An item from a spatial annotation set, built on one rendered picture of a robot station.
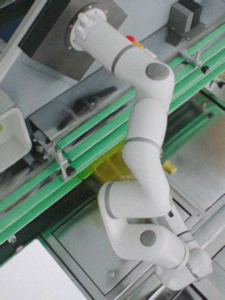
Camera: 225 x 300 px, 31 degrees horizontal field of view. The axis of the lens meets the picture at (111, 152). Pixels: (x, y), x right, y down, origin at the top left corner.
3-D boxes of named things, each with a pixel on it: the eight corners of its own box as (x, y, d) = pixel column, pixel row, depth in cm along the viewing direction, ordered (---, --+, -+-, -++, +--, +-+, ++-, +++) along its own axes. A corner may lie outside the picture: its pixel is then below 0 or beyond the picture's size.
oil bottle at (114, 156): (88, 147, 145) (128, 187, 136) (87, 139, 140) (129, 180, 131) (99, 139, 147) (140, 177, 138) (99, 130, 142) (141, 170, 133)
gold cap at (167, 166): (162, 167, 140) (171, 176, 138) (159, 166, 137) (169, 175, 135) (169, 160, 139) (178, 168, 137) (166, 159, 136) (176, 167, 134)
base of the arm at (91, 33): (55, 34, 104) (94, 68, 98) (86, -7, 102) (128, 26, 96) (83, 55, 118) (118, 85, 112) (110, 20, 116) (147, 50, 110)
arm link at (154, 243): (188, 204, 103) (135, 205, 110) (155, 172, 86) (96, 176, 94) (183, 269, 96) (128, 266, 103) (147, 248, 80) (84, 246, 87)
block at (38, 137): (34, 150, 133) (47, 164, 131) (29, 135, 125) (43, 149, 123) (43, 144, 135) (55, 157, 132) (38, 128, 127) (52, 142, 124)
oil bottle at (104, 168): (75, 157, 142) (116, 198, 134) (74, 149, 138) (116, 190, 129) (88, 148, 144) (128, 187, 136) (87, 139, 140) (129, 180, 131)
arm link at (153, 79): (140, 35, 102) (186, 71, 96) (136, 71, 114) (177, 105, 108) (111, 53, 99) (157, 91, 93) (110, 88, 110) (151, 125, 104)
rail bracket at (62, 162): (48, 166, 132) (72, 192, 127) (40, 139, 118) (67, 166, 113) (55, 161, 133) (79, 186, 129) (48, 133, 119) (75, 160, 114)
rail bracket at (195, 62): (174, 56, 145) (203, 77, 140) (177, 40, 139) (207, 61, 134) (182, 50, 146) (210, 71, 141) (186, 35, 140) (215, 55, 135)
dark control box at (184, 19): (167, 22, 151) (184, 34, 148) (170, 4, 145) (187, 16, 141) (183, 12, 154) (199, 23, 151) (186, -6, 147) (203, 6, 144)
